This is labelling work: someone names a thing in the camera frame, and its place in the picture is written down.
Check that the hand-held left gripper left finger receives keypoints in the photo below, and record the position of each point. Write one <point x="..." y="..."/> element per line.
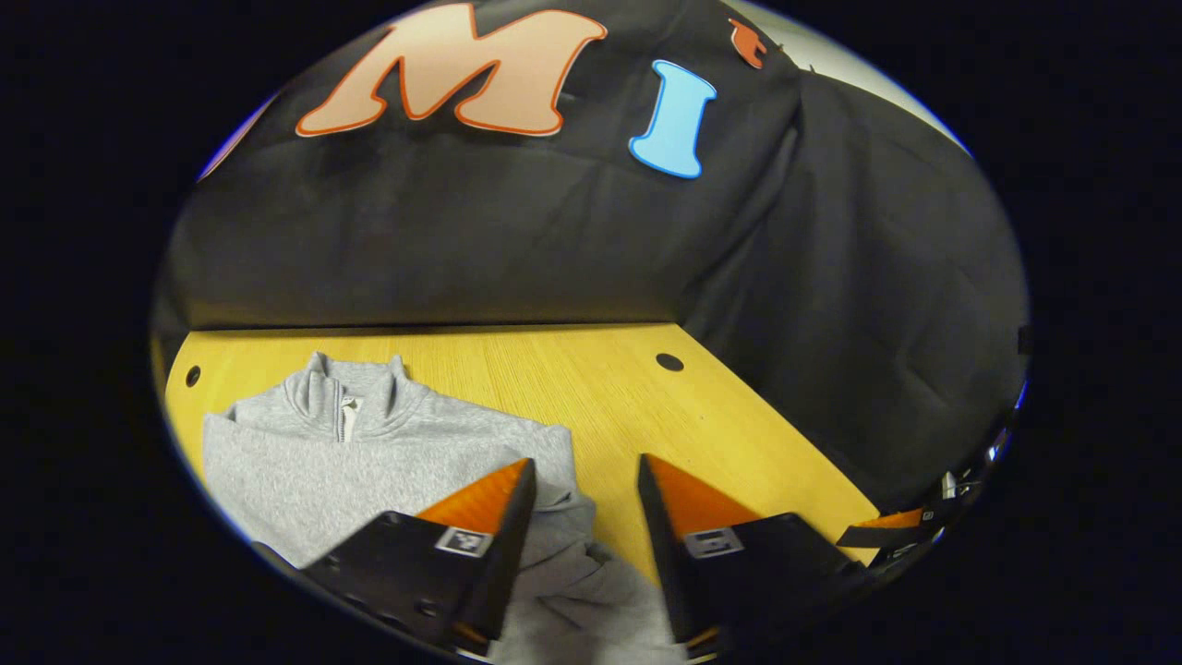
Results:
<point x="503" y="563"/>

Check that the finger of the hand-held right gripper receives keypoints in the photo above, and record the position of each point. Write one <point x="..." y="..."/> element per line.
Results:
<point x="877" y="534"/>

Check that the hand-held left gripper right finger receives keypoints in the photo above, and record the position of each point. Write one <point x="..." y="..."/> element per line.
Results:
<point x="669" y="563"/>

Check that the grey zip-neck sweatshirt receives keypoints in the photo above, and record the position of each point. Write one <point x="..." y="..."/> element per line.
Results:
<point x="314" y="462"/>

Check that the black backdrop cloth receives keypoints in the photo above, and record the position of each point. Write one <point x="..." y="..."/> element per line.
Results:
<point x="508" y="240"/>

